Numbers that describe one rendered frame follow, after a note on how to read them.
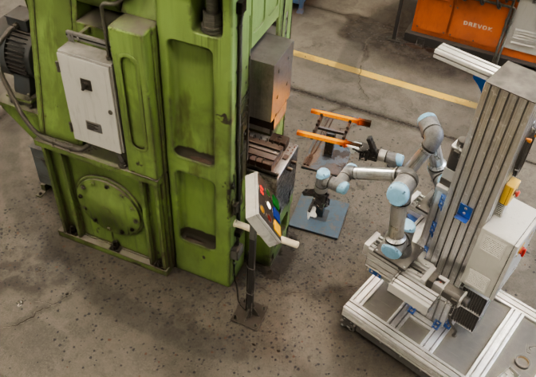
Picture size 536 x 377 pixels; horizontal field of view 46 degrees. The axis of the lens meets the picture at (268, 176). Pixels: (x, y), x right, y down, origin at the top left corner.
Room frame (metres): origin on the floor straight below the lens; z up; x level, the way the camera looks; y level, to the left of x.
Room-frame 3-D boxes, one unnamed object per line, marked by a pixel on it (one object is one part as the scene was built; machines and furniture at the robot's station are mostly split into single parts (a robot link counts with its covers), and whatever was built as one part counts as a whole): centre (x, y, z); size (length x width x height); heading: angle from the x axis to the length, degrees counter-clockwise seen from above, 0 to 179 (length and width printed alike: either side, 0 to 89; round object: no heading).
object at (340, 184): (2.56, -0.41, 1.23); 0.11 x 0.11 x 0.08; 60
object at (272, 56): (3.15, 0.13, 1.56); 0.42 x 0.39 x 0.40; 69
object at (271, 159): (3.11, 0.14, 0.96); 0.42 x 0.20 x 0.09; 69
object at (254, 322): (2.49, 0.07, 0.05); 0.22 x 0.22 x 0.09; 69
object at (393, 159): (2.93, -0.77, 1.12); 0.11 x 0.08 x 0.09; 69
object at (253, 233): (2.49, 0.07, 0.54); 0.04 x 0.04 x 1.08; 69
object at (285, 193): (3.17, 0.13, 0.69); 0.56 x 0.38 x 0.45; 69
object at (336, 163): (3.46, -0.43, 0.65); 0.40 x 0.30 x 0.02; 164
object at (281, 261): (3.02, -0.10, 0.01); 0.58 x 0.39 x 0.01; 159
